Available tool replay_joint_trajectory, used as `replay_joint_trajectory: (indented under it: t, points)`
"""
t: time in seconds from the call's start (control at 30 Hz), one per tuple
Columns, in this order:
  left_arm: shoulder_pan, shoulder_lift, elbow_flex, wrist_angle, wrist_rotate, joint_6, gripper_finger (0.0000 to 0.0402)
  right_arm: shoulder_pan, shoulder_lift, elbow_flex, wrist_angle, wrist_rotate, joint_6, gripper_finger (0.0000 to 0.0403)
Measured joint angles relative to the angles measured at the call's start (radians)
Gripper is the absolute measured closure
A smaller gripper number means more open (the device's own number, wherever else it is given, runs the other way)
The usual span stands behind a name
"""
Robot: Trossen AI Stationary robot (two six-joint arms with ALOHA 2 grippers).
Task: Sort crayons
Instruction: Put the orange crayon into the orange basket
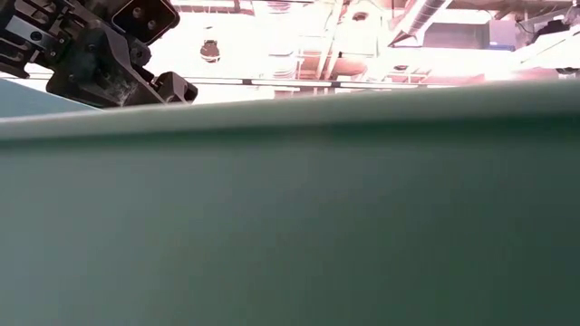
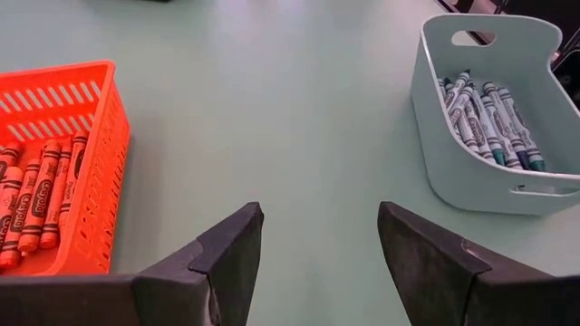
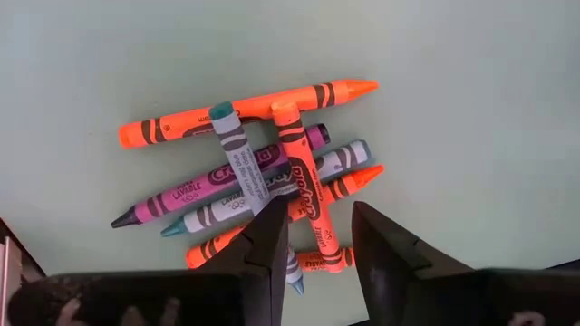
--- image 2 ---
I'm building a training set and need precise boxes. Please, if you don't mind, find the green table mat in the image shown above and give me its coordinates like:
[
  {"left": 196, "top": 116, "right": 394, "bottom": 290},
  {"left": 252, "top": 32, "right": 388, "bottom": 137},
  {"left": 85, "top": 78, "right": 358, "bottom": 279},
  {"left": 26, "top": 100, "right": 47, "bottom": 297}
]
[{"left": 0, "top": 0, "right": 580, "bottom": 326}]

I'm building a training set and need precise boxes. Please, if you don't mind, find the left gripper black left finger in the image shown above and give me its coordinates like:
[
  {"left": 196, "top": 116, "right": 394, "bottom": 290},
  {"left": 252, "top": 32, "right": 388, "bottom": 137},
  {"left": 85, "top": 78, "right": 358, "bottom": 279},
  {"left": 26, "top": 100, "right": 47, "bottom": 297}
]
[{"left": 0, "top": 201, "right": 266, "bottom": 326}]

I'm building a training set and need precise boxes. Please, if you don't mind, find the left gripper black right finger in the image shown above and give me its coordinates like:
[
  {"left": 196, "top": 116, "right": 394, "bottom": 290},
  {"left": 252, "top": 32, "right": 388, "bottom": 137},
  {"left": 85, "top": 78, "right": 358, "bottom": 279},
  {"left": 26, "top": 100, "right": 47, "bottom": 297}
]
[{"left": 376, "top": 200, "right": 580, "bottom": 326}]

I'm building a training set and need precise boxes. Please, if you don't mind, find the orange plastic basket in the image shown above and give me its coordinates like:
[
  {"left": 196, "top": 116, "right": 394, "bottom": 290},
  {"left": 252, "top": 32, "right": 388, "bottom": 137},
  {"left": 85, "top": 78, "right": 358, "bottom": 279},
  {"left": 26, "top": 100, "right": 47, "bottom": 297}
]
[{"left": 0, "top": 59, "right": 133, "bottom": 278}]

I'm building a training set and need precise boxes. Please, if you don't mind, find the grey-green plastic tray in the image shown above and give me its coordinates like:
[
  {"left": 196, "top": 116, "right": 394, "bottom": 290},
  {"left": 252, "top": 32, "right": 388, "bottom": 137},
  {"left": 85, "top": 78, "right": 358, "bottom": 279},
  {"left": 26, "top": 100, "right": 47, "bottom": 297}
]
[{"left": 409, "top": 13, "right": 580, "bottom": 216}]

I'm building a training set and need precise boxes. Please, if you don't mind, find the orange crayon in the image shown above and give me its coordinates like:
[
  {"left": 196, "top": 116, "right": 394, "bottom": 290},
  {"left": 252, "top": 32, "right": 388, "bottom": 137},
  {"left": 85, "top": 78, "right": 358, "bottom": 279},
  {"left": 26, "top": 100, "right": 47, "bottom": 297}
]
[
  {"left": 57, "top": 129, "right": 91, "bottom": 228},
  {"left": 38, "top": 143, "right": 74, "bottom": 250},
  {"left": 0, "top": 141, "right": 24, "bottom": 183},
  {"left": 16, "top": 139, "right": 63, "bottom": 254},
  {"left": 0, "top": 158, "right": 43, "bottom": 269},
  {"left": 0, "top": 166, "right": 25, "bottom": 248}
]

